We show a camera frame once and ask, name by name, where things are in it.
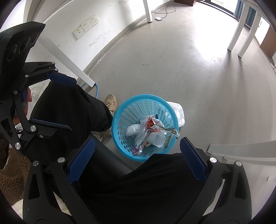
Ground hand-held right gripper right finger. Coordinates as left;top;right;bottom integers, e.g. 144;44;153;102
180;137;253;224

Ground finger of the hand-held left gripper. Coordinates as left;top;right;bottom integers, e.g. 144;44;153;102
0;90;73;156
20;61;77;87

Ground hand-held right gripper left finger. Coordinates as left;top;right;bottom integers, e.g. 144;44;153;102
23;137;96;224

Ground blue plastic basket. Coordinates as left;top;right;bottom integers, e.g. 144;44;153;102
112;94;179;162

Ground person's left forearm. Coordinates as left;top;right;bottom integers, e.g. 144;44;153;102
0;129;32;205

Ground person's left hand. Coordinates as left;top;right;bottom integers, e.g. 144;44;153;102
13;87;33;125

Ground white table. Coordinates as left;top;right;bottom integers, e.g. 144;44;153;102
23;0;276;167

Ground black pants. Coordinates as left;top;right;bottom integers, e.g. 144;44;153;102
26;81;223;224

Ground green gold snack wrapper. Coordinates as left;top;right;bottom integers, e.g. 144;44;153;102
158;125;181;149

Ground white plastic cup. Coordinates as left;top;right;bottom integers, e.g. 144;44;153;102
148;131;167;148

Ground white plastic bag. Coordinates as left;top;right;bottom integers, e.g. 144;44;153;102
167;101;185;128

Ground clear plastic wrapper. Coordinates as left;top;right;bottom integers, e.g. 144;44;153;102
132;127;152;156

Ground white crumpled plastic wrap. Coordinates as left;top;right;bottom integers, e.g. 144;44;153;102
126;123;143;138

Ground brown wooden panel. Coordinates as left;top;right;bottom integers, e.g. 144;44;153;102
259;26;276;59

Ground dark wooden cabinet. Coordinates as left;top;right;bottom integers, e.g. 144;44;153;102
174;0;195;7

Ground bright window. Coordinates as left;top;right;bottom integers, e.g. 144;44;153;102
195;0;240;21

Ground blue cable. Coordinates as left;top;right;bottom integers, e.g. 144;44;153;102
81;83;101;100

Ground white wall outlet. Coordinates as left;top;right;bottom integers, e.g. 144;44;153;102
80;21;92;33
88;14;100;27

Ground thin grey cable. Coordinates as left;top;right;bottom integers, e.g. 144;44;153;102
151;3;176;20

